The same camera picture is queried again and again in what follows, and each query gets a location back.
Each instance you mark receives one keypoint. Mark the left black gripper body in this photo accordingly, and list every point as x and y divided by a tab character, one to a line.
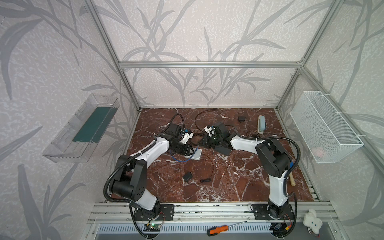
182	148

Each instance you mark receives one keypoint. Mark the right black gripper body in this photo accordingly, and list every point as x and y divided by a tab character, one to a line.
216	139

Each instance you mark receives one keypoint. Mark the black network switch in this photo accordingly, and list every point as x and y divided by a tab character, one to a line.
223	150

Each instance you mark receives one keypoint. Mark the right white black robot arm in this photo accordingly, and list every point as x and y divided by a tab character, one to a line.
274	158

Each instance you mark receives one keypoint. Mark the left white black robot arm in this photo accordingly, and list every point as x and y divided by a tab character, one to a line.
128	182

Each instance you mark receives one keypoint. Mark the grey brush block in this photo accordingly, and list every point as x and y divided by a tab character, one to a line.
261	124

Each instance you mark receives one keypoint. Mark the black power adapter cube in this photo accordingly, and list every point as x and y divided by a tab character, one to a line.
187	177

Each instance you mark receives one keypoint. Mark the green circuit board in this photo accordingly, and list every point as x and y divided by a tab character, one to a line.
152	227

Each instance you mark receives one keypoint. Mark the pink item in basket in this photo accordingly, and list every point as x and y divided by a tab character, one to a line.
318	152

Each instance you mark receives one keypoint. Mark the white plush toy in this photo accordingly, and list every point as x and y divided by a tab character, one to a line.
312	222

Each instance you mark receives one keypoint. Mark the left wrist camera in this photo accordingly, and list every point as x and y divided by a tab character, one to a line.
185	136

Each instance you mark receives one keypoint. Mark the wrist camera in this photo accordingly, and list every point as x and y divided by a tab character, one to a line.
185	136
211	131

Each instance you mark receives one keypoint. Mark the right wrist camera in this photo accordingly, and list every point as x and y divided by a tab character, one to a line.
211	131

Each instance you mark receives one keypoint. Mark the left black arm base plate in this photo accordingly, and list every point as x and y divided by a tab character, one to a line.
160	212

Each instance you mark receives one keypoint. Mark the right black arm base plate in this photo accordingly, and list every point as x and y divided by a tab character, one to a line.
264	211

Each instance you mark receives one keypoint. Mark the wooden handle blue tool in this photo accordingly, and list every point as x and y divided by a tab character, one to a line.
292	179

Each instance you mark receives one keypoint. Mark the orange handled screwdriver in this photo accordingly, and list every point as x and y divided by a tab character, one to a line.
217	230

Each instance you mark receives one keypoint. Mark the clear plastic wall tray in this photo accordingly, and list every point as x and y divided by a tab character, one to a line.
79	138

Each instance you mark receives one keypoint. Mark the white wire mesh basket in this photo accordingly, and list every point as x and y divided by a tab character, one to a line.
322	125

